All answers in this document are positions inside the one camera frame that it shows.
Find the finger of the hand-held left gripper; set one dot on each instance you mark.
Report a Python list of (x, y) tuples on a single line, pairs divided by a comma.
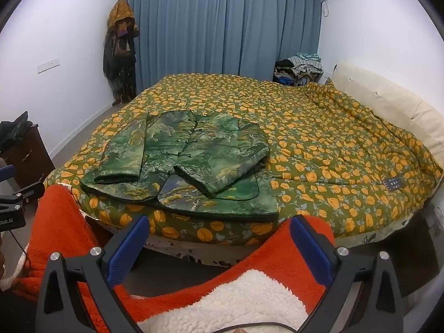
[(24, 194)]

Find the green landscape print padded jacket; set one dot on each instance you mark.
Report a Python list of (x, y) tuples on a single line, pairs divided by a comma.
[(194, 159)]

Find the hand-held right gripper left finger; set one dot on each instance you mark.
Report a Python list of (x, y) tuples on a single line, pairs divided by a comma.
[(121, 253)]

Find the grey quilt label patch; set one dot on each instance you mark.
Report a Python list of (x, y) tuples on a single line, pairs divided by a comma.
[(393, 183)]

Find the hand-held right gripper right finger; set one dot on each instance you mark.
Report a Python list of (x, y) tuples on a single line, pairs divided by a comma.
[(312, 249)]

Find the green quilt with orange flowers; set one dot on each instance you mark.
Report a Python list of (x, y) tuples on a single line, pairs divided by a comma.
[(329, 138)]

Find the pile of folded clothes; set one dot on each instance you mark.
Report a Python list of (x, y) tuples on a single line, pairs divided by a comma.
[(298, 69)]

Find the white wall switch panel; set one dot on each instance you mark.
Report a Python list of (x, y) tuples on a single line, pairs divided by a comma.
[(48, 65)]

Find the dark clothes on coat rack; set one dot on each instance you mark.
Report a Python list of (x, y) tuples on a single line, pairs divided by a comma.
[(119, 52)]

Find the white bed frame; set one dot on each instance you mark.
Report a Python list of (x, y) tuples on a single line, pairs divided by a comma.
[(194, 253)]

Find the blue curtain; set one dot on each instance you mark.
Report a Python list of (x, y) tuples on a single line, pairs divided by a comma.
[(222, 24)]

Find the dark cloth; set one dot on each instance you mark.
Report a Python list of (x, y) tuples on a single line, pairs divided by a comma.
[(14, 130)]

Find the dark wooden cabinet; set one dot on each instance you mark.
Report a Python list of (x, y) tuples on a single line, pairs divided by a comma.
[(29, 159)]

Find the orange and white fleece robe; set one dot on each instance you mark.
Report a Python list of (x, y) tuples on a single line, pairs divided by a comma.
[(62, 222)]

